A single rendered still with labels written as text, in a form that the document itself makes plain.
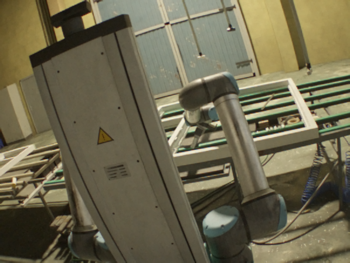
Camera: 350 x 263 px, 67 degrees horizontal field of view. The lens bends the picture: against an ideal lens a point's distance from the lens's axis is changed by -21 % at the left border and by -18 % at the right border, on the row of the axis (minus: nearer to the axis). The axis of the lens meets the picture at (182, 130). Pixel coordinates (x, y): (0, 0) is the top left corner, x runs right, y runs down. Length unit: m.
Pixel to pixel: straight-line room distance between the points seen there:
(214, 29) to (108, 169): 7.52
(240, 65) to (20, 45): 7.47
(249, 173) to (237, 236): 0.26
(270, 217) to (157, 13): 7.76
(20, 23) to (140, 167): 10.43
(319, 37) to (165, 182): 7.95
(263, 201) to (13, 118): 10.61
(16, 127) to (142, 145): 10.61
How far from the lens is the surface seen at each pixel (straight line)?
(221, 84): 1.36
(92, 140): 0.95
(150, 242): 1.10
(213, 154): 1.99
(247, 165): 1.26
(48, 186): 2.73
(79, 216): 1.43
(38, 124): 11.32
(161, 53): 8.65
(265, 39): 8.40
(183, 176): 2.56
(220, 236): 1.19
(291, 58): 8.13
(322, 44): 8.69
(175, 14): 8.49
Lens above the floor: 1.68
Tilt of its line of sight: 17 degrees down
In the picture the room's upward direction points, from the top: 17 degrees counter-clockwise
